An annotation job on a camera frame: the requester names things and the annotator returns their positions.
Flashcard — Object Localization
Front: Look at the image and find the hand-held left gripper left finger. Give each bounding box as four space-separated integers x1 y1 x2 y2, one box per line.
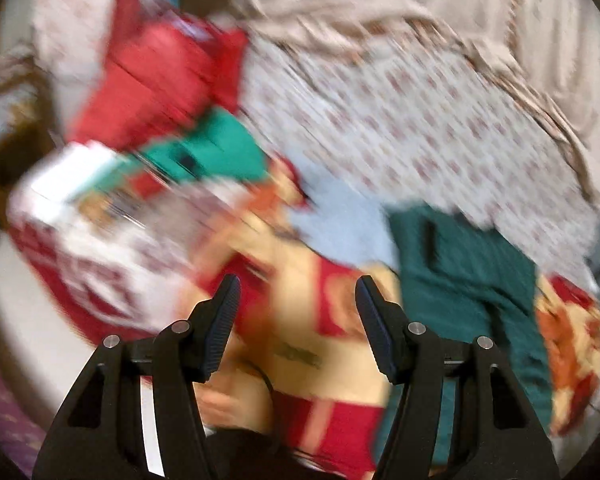
32 274 242 480

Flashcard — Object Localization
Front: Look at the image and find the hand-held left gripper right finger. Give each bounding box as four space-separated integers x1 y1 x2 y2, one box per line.
355 275 561 480

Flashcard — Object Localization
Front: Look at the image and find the dark green quilted jacket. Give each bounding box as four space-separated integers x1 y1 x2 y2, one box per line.
387 205 553 466

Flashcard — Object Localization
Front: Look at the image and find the red orange checkered blanket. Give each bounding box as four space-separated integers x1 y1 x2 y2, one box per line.
190 160 600 480

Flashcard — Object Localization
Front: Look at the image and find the light blue cloth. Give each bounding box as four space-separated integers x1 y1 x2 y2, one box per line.
285 160 398 266

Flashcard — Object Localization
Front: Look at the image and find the white red printed cloth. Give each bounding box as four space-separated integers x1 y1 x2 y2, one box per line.
7 140 261 341

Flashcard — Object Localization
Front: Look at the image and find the bright green garment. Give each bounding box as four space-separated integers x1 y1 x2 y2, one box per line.
130 110 271 186

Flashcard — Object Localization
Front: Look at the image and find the floral bed sheet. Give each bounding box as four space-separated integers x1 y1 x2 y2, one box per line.
240 30 600 271

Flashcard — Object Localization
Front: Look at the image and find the purple patterned mat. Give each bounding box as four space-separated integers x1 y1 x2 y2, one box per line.
0 335 46 466

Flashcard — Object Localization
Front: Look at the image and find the wooden furniture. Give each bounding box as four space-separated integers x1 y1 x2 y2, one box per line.
0 45 56 231

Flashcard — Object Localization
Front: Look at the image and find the black cable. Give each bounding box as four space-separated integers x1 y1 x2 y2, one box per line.
252 360 286 456

